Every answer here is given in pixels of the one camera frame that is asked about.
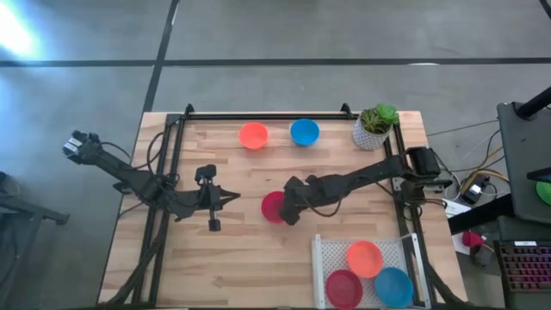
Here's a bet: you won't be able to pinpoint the black diagonal bar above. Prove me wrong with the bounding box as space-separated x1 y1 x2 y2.
447 193 516 236

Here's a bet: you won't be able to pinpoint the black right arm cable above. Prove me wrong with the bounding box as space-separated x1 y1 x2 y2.
300 189 345 219

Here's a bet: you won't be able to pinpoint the thick black cable loop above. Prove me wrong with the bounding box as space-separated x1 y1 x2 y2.
147 131 168 170

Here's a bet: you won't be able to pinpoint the blue mini bowl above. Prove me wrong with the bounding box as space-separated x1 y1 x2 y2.
289 118 321 148
374 266 415 308

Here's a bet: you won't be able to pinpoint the backlit black keyboard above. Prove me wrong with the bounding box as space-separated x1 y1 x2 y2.
493 239 551 298

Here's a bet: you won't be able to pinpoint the black pole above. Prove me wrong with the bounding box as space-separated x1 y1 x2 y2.
515 85 551 121

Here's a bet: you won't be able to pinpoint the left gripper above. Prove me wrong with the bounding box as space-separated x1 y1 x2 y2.
195 164 241 233

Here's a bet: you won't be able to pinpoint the black stand legs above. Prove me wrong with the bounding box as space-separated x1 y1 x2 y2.
0 171 70 310

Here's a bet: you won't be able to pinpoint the black aluminium table frame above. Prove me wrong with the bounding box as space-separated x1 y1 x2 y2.
97 102 470 309

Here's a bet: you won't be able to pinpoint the dark grey side table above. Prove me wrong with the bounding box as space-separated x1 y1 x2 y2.
497 101 551 225

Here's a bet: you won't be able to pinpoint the green disc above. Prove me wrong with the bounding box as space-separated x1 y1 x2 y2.
535 180 551 207

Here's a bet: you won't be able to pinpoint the succulent in white patterned pot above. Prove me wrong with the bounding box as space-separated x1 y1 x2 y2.
351 102 400 152

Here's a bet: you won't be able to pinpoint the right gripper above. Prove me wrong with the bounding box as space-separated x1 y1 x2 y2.
279 175 331 226

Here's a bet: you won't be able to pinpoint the white perforated metal rack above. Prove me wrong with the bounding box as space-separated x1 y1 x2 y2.
311 233 433 309

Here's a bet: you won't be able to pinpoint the small red object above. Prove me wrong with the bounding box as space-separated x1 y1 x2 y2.
461 230 486 249

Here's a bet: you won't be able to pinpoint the red mini bowl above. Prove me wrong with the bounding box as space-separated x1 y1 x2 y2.
325 269 364 310
260 190 288 225

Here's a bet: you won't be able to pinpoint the white paper sheet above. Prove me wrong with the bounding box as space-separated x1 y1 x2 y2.
443 197 473 219

